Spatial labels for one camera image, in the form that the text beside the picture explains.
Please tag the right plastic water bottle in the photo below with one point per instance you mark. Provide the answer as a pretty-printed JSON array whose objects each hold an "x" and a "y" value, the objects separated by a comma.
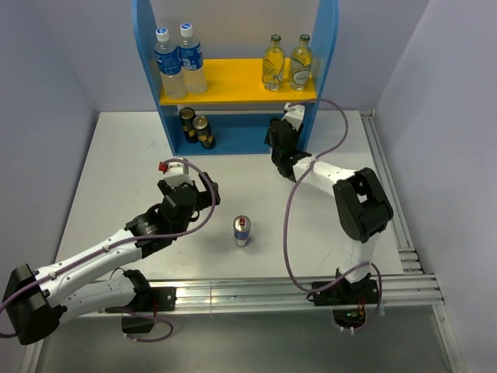
[{"x": 192, "y": 60}]

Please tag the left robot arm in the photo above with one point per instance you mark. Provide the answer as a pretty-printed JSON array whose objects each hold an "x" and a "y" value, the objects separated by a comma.
[{"x": 38, "y": 301}]

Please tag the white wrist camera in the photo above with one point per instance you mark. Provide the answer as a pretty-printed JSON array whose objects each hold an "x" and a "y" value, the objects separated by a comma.
[
  {"x": 293, "y": 114},
  {"x": 175, "y": 174}
]

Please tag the left plastic water bottle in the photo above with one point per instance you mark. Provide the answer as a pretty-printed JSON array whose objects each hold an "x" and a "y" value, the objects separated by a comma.
[{"x": 169, "y": 64}]

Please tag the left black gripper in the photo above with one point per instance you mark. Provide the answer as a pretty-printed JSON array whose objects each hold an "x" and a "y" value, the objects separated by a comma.
[{"x": 203, "y": 199}]

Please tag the blue and yellow shelf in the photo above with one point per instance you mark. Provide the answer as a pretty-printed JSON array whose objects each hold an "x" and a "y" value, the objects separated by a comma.
[{"x": 234, "y": 88}]

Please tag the green-capped glass bottle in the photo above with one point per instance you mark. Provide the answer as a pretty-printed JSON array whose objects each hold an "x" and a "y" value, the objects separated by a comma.
[
  {"x": 273, "y": 64},
  {"x": 300, "y": 64}
]

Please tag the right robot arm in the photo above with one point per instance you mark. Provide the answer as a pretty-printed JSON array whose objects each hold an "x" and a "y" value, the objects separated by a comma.
[{"x": 363, "y": 208}]

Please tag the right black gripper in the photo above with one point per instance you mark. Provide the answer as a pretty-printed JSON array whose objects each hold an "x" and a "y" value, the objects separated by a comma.
[{"x": 297, "y": 134}]

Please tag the near red bull can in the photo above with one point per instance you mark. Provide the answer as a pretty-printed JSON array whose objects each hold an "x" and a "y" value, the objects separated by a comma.
[{"x": 242, "y": 230}]

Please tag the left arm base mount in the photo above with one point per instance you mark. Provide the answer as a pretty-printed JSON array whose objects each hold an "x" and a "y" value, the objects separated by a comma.
[{"x": 139, "y": 319}]

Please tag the black yellow can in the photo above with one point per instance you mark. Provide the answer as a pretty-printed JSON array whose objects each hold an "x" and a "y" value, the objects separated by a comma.
[
  {"x": 187, "y": 116},
  {"x": 204, "y": 132}
]

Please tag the aluminium front rail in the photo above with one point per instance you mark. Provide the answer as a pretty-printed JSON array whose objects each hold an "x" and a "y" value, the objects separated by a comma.
[{"x": 280, "y": 295}]

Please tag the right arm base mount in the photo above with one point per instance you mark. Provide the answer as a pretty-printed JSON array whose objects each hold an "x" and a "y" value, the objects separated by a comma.
[{"x": 352, "y": 304}]

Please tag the plastic water bottle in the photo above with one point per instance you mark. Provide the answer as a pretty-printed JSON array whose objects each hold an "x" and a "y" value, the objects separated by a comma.
[
  {"x": 192, "y": 60},
  {"x": 169, "y": 64}
]

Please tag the aluminium side rail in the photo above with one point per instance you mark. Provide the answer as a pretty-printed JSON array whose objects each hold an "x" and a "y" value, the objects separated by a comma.
[{"x": 407, "y": 252}]

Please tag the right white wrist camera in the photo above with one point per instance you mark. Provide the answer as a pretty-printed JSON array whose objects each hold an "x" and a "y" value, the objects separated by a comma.
[{"x": 293, "y": 114}]

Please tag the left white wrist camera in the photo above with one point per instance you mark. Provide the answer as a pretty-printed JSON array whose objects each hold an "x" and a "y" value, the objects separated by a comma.
[{"x": 175, "y": 174}]

